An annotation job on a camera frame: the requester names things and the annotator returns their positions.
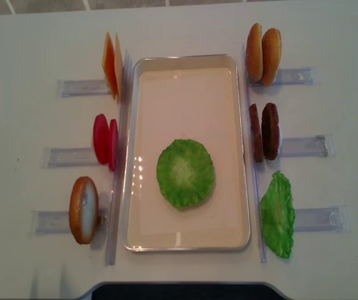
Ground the green lettuce leaf moved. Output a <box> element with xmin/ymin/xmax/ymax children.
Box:
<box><xmin>156</xmin><ymin>139</ymin><xmax>215</xmax><ymax>208</ymax></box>

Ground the inner red tomato slice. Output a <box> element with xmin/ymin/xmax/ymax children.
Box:
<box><xmin>107</xmin><ymin>119</ymin><xmax>119</xmax><ymax>172</ymax></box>

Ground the red tomato slice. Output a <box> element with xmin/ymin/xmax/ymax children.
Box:
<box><xmin>92</xmin><ymin>114</ymin><xmax>109</xmax><ymax>164</ymax></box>
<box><xmin>107</xmin><ymin>119</ymin><xmax>119</xmax><ymax>172</ymax></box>

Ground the outer red tomato slice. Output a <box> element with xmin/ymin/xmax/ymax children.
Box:
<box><xmin>92</xmin><ymin>114</ymin><xmax>109</xmax><ymax>164</ymax></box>

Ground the inner brown meat patty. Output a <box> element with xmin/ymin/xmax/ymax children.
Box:
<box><xmin>249</xmin><ymin>104</ymin><xmax>264</xmax><ymax>163</ymax></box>

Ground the brown meat patty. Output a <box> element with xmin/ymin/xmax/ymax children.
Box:
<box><xmin>261</xmin><ymin>102</ymin><xmax>280</xmax><ymax>160</ymax></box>
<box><xmin>249</xmin><ymin>104</ymin><xmax>264</xmax><ymax>163</ymax></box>

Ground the outer brown meat patty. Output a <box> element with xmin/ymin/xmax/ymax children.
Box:
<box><xmin>261</xmin><ymin>102</ymin><xmax>280</xmax><ymax>160</ymax></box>

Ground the pale yellow cheese slice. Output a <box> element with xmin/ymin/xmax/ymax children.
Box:
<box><xmin>114</xmin><ymin>34</ymin><xmax>124</xmax><ymax>101</ymax></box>

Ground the orange cheese slice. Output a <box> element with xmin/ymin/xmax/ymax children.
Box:
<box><xmin>102</xmin><ymin>32</ymin><xmax>117</xmax><ymax>99</ymax></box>

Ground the clear holder under patties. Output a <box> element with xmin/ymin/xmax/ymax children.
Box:
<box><xmin>278</xmin><ymin>134</ymin><xmax>336</xmax><ymax>158</ymax></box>

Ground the green lettuce leaf in holder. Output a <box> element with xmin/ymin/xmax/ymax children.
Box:
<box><xmin>260</xmin><ymin>170</ymin><xmax>296</xmax><ymax>259</ymax></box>

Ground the clear holder under cheese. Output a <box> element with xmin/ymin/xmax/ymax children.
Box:
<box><xmin>58</xmin><ymin>79</ymin><xmax>111</xmax><ymax>98</ymax></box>

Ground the clear holder under tomato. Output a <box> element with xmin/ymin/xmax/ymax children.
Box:
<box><xmin>41</xmin><ymin>147</ymin><xmax>100</xmax><ymax>169</ymax></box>

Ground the clear holder under lettuce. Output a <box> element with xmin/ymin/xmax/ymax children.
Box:
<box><xmin>294</xmin><ymin>205</ymin><xmax>351</xmax><ymax>232</ymax></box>

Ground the white rectangular tray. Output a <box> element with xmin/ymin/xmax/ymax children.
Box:
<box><xmin>120</xmin><ymin>54</ymin><xmax>251</xmax><ymax>252</ymax></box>

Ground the bun slice in holder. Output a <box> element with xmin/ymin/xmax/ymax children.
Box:
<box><xmin>69</xmin><ymin>176</ymin><xmax>99</xmax><ymax>244</ymax></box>

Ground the inner sesame bun top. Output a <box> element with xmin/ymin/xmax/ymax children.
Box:
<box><xmin>246</xmin><ymin>22</ymin><xmax>263</xmax><ymax>81</ymax></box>

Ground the sesame bun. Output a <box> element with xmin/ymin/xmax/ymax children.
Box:
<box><xmin>246</xmin><ymin>22</ymin><xmax>263</xmax><ymax>81</ymax></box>
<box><xmin>261</xmin><ymin>28</ymin><xmax>282</xmax><ymax>86</ymax></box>

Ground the clear holder under bun tops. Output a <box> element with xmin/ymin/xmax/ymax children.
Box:
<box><xmin>247</xmin><ymin>66</ymin><xmax>319</xmax><ymax>88</ymax></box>

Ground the outer sesame bun top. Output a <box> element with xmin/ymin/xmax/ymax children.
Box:
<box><xmin>261</xmin><ymin>28</ymin><xmax>282</xmax><ymax>86</ymax></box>

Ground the clear holder under bun slice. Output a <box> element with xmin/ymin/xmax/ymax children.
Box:
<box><xmin>30</xmin><ymin>211</ymin><xmax>71</xmax><ymax>235</ymax></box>

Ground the left long clear acrylic rail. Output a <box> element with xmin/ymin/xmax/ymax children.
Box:
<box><xmin>105</xmin><ymin>51</ymin><xmax>132</xmax><ymax>266</ymax></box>

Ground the long clear acrylic rail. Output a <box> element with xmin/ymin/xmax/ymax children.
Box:
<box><xmin>242</xmin><ymin>43</ymin><xmax>267</xmax><ymax>263</ymax></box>
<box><xmin>105</xmin><ymin>51</ymin><xmax>132</xmax><ymax>266</ymax></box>

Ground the right long clear acrylic rail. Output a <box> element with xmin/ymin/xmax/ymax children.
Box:
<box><xmin>242</xmin><ymin>43</ymin><xmax>267</xmax><ymax>263</ymax></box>

